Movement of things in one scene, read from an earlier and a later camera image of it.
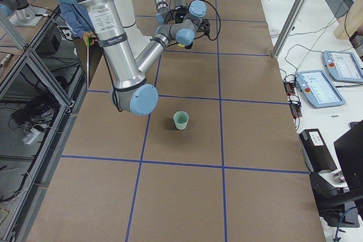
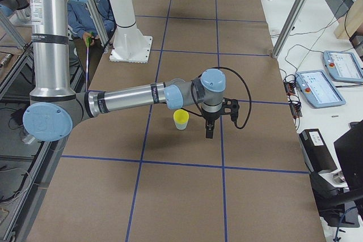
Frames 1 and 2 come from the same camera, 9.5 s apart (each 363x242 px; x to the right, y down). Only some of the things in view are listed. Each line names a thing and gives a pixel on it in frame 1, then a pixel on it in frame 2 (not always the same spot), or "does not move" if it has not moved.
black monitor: (349, 151) does not move
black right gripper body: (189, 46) → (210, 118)
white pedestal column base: (136, 39) does not move
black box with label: (317, 155) does not move
